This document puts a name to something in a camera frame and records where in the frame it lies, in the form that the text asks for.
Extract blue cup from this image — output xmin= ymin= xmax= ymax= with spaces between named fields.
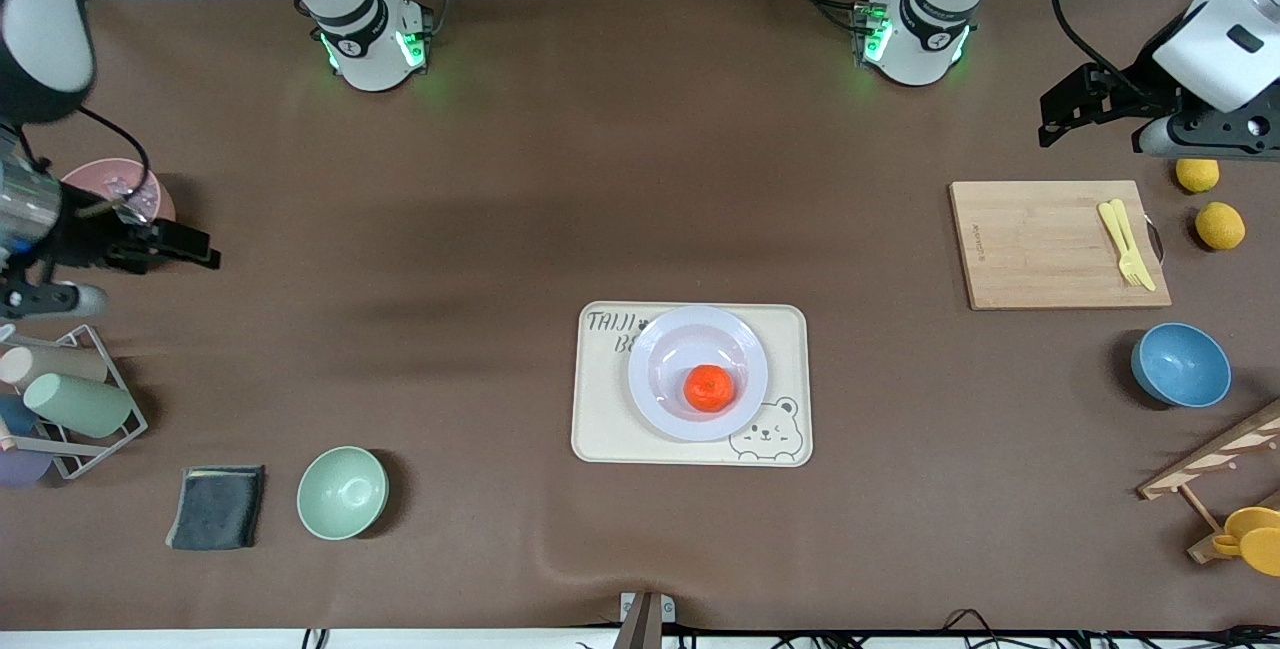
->
xmin=0 ymin=392 xmax=41 ymax=437

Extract wooden mug rack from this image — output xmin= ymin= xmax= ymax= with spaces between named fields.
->
xmin=1137 ymin=399 xmax=1280 ymax=565

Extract yellow plastic knife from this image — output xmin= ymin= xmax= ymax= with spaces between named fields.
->
xmin=1110 ymin=199 xmax=1158 ymax=292

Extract purple cup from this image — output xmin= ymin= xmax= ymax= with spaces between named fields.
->
xmin=0 ymin=444 xmax=53 ymax=487

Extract brown table mat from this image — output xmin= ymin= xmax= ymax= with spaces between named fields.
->
xmin=0 ymin=0 xmax=1280 ymax=632

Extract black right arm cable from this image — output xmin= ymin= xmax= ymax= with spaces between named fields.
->
xmin=75 ymin=106 xmax=152 ymax=212

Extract grey wire cup rack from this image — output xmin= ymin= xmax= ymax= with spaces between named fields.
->
xmin=0 ymin=323 xmax=149 ymax=481

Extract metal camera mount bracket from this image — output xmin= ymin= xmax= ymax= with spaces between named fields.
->
xmin=612 ymin=591 xmax=677 ymax=649

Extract cream bear print tray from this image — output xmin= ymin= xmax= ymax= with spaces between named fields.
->
xmin=571 ymin=302 xmax=814 ymax=468

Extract yellow mug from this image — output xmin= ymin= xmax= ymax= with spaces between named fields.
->
xmin=1212 ymin=506 xmax=1280 ymax=578

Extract light green cup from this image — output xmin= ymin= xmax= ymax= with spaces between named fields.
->
xmin=22 ymin=372 xmax=135 ymax=439

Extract dark grey folded cloth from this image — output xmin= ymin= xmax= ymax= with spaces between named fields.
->
xmin=165 ymin=465 xmax=267 ymax=552

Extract wooden cutting board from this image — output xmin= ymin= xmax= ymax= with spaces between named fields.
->
xmin=948 ymin=180 xmax=1173 ymax=311

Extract light green bowl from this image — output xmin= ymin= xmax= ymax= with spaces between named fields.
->
xmin=296 ymin=445 xmax=390 ymax=541

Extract yellow plastic fork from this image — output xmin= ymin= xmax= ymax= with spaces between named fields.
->
xmin=1098 ymin=201 xmax=1147 ymax=288

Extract orange fruit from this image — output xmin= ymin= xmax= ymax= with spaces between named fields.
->
xmin=684 ymin=364 xmax=737 ymax=414

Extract beige cup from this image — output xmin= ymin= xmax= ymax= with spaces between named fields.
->
xmin=0 ymin=344 xmax=109 ymax=390

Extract blue bowl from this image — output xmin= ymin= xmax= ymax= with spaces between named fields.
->
xmin=1131 ymin=322 xmax=1233 ymax=409

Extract white round plate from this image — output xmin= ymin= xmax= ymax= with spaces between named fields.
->
xmin=628 ymin=305 xmax=770 ymax=443

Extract pink bowl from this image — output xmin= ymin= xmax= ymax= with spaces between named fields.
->
xmin=60 ymin=158 xmax=177 ymax=230

